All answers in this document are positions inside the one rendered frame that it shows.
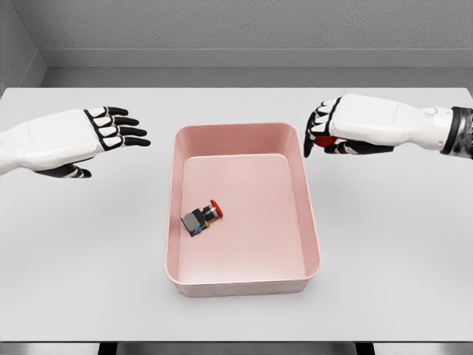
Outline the pink plastic basket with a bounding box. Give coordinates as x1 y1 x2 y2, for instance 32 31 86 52
163 122 321 299

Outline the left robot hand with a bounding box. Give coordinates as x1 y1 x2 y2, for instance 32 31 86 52
22 106 152 180

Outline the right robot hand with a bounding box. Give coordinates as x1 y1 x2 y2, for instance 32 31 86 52
303 92 396 158

